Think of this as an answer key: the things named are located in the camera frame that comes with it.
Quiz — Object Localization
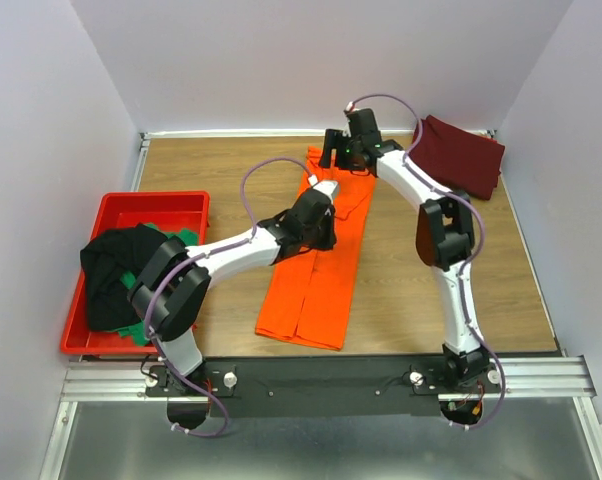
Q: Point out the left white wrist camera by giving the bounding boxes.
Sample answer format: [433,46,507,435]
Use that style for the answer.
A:
[308,175,340,203]

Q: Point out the red plastic bin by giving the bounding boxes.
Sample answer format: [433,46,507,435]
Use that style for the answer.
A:
[60,191,210,357]

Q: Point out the folded maroon t shirt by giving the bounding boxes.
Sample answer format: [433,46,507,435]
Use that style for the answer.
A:
[409,115,505,201]

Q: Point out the black t shirt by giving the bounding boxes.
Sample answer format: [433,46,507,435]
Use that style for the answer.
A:
[80,224,167,332]

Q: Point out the orange t shirt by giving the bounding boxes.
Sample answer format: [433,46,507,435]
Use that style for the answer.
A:
[255,146,376,350]

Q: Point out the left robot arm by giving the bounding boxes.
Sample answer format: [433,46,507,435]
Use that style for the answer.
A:
[128,180,339,394]

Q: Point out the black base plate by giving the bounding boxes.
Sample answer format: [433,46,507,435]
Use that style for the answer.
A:
[146,354,499,419]

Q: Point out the green t shirt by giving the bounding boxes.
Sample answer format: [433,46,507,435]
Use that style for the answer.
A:
[111,223,199,347]

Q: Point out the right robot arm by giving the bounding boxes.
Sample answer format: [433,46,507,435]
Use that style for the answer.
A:
[320,104,490,388]

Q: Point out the aluminium frame rail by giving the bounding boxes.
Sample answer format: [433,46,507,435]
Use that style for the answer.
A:
[41,353,602,479]

